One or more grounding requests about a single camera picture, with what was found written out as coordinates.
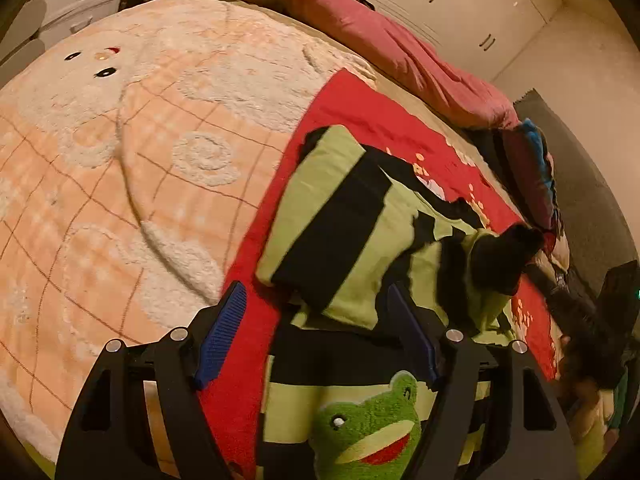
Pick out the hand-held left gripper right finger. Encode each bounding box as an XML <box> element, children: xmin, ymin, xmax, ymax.
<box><xmin>387</xmin><ymin>282</ymin><xmax>581</xmax><ymax>480</ymax></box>

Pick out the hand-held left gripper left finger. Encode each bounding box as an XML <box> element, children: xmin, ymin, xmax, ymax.
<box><xmin>55</xmin><ymin>281</ymin><xmax>248</xmax><ymax>480</ymax></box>

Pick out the green black striped frog sweater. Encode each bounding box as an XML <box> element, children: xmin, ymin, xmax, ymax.
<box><xmin>255</xmin><ymin>125</ymin><xmax>546</xmax><ymax>480</ymax></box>

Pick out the grey quilted headboard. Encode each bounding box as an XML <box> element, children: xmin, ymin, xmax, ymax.
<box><xmin>515</xmin><ymin>89</ymin><xmax>640</xmax><ymax>301</ymax></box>

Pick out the multicoloured striped pillow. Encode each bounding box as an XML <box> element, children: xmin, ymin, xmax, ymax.
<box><xmin>502</xmin><ymin>117</ymin><xmax>563</xmax><ymax>231</ymax></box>

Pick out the peach fleece bear blanket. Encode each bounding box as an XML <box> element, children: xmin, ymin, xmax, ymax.
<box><xmin>0</xmin><ymin>0</ymin><xmax>378</xmax><ymax>466</ymax></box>

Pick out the red floral blanket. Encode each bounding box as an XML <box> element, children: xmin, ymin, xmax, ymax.
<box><xmin>197</xmin><ymin>67</ymin><xmax>558</xmax><ymax>480</ymax></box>

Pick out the pink pillow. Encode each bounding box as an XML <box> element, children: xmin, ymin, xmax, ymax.
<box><xmin>285</xmin><ymin>0</ymin><xmax>521</xmax><ymax>131</ymax></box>

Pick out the white built-in wardrobe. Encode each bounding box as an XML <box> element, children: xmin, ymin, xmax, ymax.
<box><xmin>325</xmin><ymin>0</ymin><xmax>566</xmax><ymax>81</ymax></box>

